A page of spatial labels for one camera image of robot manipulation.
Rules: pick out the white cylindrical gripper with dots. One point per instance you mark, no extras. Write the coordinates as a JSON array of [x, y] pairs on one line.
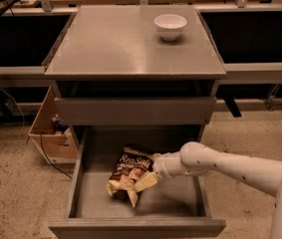
[[162, 167]]

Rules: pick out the brown chip bag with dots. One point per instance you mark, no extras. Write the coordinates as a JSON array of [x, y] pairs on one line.
[[131, 166]]

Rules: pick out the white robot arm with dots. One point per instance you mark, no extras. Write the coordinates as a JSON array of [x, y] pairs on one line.
[[195, 158]]

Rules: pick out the open grey middle drawer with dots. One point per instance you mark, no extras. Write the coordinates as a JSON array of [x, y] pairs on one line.
[[173, 209]]

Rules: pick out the grey drawer cabinet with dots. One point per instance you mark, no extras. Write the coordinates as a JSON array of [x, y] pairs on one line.
[[136, 89]]

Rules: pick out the grey top drawer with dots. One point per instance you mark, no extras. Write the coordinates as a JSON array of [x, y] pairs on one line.
[[135, 111]]

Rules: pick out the cardboard box on floor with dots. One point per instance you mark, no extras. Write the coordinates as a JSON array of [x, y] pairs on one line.
[[54, 144]]

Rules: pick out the white ceramic bowl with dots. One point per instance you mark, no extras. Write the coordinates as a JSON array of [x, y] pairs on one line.
[[169, 26]]

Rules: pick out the grey metal rail frame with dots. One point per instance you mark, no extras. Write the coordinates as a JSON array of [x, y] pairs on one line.
[[263, 72]]

